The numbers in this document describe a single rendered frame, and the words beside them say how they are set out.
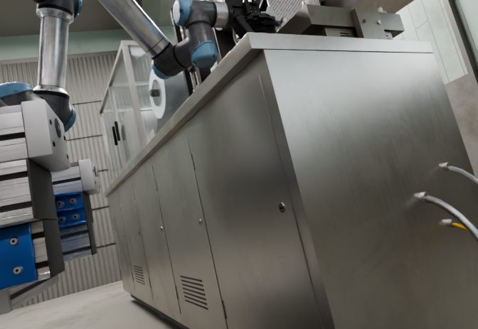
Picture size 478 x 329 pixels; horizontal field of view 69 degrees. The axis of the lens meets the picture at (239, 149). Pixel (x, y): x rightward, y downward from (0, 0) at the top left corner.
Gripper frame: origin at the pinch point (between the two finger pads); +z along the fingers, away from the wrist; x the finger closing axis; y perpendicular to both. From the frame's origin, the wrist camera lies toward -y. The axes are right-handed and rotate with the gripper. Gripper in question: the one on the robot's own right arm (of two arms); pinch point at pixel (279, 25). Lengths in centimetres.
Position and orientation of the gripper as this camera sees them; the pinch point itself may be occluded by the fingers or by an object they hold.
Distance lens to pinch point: 123.2
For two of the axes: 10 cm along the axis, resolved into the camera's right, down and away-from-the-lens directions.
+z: 8.6, -1.2, 4.9
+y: -2.2, -9.6, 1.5
